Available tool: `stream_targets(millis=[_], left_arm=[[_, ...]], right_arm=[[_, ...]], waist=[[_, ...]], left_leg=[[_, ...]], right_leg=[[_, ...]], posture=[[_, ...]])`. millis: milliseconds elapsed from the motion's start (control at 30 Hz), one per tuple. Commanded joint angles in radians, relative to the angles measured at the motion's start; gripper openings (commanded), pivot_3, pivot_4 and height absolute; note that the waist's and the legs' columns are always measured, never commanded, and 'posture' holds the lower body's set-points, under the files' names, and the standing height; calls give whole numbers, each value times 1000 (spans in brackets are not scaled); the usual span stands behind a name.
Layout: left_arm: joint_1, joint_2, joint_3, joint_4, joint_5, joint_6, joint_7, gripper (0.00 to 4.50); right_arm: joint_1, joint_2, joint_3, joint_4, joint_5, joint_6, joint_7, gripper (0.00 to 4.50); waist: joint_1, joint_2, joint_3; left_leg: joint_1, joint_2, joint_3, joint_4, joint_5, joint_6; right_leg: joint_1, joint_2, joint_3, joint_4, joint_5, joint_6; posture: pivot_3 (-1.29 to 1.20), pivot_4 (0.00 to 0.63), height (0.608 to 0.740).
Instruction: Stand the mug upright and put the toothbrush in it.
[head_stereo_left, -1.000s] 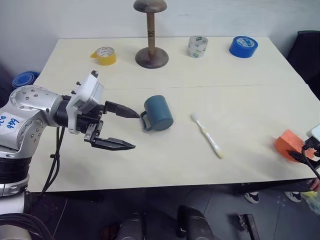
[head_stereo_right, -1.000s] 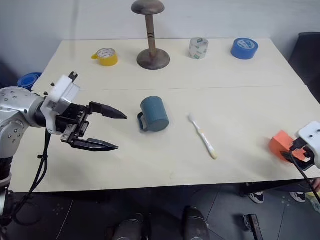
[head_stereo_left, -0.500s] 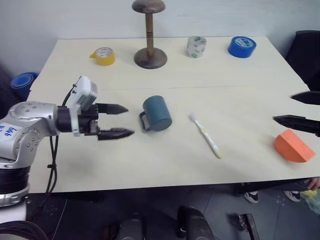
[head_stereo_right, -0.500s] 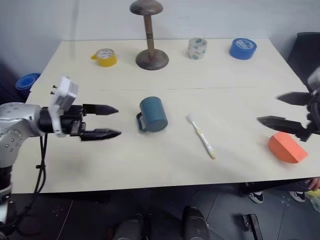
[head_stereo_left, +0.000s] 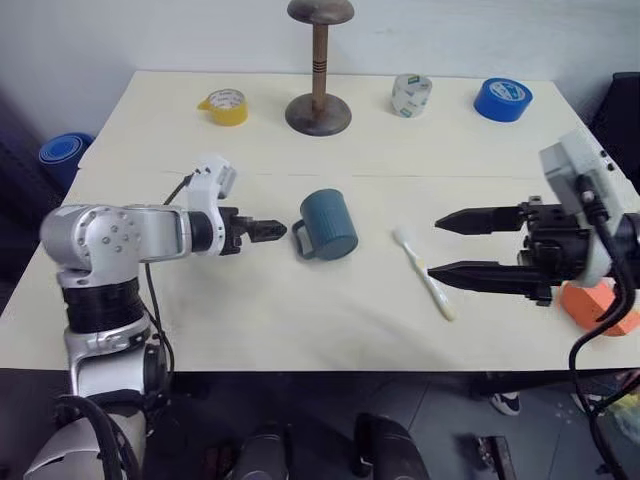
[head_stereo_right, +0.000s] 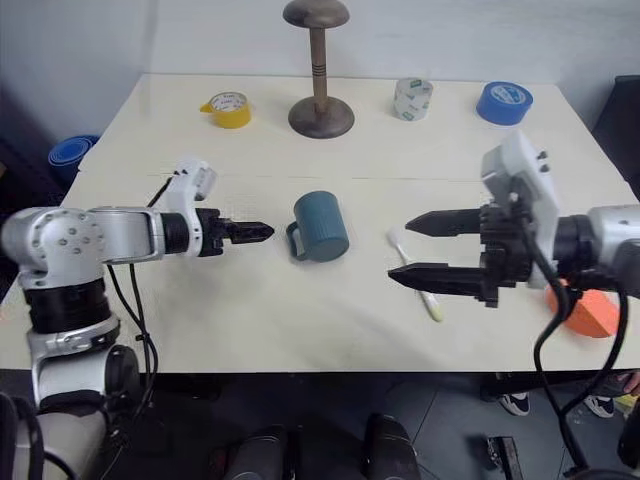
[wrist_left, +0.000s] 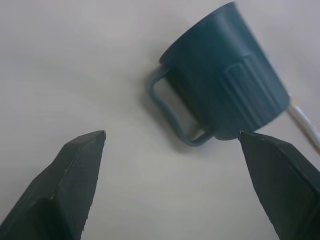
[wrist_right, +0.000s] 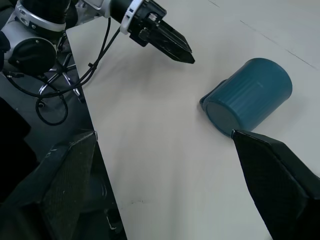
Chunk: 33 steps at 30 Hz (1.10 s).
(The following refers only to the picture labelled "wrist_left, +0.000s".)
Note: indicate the dark teal plastic mug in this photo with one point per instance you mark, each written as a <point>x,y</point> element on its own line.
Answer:
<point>220,82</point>

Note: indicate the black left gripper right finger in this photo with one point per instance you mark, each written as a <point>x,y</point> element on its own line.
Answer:
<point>282,185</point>

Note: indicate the white toothbrush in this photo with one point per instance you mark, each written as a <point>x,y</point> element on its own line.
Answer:
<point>303,122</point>

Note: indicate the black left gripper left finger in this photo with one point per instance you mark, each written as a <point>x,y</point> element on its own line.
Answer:
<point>62,190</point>

